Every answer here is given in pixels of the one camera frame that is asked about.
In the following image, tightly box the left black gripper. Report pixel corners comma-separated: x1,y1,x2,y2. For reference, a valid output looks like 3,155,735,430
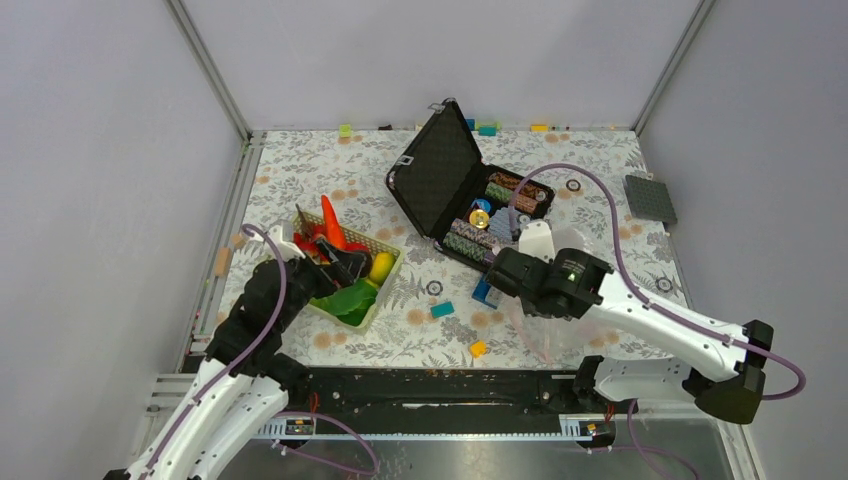
276,236,366,330

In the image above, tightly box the orange toy carrot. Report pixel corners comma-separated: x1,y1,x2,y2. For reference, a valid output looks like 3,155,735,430
321,195,347,250

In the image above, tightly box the white green leek toy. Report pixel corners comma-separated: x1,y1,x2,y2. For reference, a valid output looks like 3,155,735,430
310,279,378,327

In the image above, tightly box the red strawberry bunch toy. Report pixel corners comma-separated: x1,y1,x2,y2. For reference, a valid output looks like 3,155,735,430
293,232,325,263

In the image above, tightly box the clear zip top bag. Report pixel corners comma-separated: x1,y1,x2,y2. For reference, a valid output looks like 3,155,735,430
506,225,598,366

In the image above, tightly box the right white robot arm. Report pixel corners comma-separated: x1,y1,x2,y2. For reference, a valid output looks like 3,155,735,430
486,248,773,425

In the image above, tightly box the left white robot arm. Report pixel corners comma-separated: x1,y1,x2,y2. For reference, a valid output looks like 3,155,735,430
105,242,370,479

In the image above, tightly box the yellow toy mango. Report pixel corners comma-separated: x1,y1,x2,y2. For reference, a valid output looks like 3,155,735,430
367,252,396,286

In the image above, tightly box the green plastic basket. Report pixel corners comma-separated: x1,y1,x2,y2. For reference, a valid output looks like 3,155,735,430
294,210,403,334

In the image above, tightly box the blue lego brick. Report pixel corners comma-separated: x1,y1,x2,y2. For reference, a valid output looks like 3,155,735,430
471,276,503,310

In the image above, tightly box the loose poker chip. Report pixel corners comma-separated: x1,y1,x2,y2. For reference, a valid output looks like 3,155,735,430
426,280,443,296

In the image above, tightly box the blue playing cards deck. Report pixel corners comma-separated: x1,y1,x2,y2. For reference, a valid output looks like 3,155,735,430
488,207,513,243

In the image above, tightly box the poker chip right side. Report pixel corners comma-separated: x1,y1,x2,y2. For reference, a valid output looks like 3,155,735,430
655,277,675,293

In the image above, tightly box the teal small block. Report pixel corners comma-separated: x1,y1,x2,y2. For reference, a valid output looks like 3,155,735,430
430,301,455,319

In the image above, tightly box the yellow small block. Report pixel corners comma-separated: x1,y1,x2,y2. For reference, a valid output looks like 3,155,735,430
469,341,488,359

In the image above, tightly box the yellow big blind button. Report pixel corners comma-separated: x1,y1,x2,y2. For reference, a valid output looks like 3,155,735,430
468,209,490,230

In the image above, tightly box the dark grey lego baseplate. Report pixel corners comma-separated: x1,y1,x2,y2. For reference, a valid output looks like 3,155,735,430
623,175,678,225

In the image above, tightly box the black poker chip case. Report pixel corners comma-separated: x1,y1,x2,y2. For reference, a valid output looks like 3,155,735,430
385,98,523,272

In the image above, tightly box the wooden block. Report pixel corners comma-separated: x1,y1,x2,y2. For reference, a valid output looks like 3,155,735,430
212,246,233,278

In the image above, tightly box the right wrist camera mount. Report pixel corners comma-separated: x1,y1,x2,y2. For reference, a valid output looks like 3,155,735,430
517,220,556,262

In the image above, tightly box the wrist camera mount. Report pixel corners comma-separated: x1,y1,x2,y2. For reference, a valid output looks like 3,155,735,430
517,220,556,262
267,220,306,261

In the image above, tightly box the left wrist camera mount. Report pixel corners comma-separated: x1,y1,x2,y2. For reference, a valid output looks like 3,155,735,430
267,220,306,261

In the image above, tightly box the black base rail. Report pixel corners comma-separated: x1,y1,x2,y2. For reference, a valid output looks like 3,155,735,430
283,367,629,436

